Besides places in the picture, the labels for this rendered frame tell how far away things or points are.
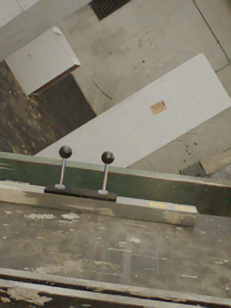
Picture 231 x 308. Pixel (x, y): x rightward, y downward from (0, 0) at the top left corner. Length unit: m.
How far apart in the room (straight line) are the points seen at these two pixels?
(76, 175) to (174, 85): 3.37
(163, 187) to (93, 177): 0.22
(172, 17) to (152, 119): 4.65
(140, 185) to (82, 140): 3.46
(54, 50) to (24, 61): 0.41
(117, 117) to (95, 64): 4.56
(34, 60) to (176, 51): 3.64
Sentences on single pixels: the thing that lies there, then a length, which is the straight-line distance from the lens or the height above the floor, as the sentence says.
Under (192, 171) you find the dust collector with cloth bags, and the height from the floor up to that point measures 1.21.
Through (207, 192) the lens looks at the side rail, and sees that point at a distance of 1.62.
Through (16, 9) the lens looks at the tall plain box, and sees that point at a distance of 3.65.
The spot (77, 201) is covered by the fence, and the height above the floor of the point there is 1.39.
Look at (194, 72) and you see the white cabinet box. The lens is 4.89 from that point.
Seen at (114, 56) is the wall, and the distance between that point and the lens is 9.40.
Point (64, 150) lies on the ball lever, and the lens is 1.40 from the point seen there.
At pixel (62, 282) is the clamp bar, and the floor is 1.44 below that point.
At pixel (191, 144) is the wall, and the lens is 9.37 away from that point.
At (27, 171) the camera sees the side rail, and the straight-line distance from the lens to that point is 1.64.
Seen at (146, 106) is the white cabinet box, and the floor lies 1.33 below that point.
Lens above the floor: 1.81
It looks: 11 degrees down
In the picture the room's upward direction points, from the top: 59 degrees clockwise
